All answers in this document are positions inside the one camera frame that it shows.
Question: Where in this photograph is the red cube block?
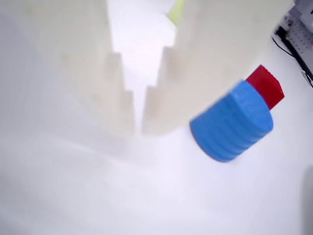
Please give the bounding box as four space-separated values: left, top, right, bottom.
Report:
245 64 285 110

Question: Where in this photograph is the white perforated board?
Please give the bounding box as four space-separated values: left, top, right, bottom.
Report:
281 0 313 52

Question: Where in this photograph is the blue ribbed cylinder block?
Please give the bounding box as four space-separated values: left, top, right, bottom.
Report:
189 79 274 163

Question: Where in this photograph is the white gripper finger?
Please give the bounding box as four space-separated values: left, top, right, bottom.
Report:
141 0 297 136
14 0 136 159

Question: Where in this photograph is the pale yellow foam block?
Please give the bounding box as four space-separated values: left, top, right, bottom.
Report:
166 0 185 26

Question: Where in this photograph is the black power cable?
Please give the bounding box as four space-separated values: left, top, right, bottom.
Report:
271 26 313 89

